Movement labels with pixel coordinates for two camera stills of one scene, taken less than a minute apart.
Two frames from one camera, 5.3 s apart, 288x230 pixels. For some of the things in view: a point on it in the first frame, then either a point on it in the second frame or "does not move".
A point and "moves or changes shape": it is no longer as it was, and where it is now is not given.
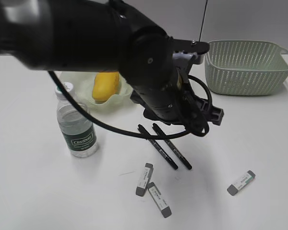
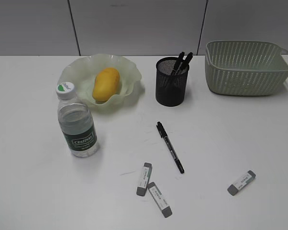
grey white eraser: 141,189 does not move
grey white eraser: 164,209 does not move
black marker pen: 160,132 moves or changes shape
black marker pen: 143,131 -> 163,134
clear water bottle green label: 77,127 does not move
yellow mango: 106,84 does not move
